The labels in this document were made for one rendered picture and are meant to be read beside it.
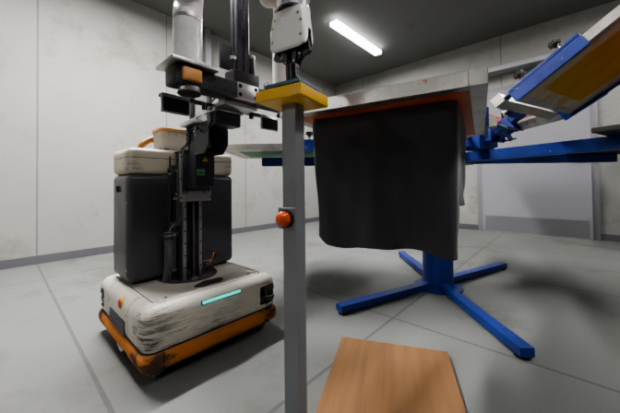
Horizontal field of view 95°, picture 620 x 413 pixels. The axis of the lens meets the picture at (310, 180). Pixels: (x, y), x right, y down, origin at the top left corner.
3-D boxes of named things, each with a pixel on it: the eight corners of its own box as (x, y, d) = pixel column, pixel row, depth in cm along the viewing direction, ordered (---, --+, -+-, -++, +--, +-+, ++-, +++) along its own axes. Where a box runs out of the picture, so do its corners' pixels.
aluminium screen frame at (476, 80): (488, 83, 64) (487, 66, 64) (279, 117, 94) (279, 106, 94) (484, 135, 131) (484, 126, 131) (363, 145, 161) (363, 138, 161)
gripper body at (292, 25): (266, 6, 70) (266, 52, 70) (301, -8, 65) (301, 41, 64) (283, 21, 76) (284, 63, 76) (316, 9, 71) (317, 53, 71)
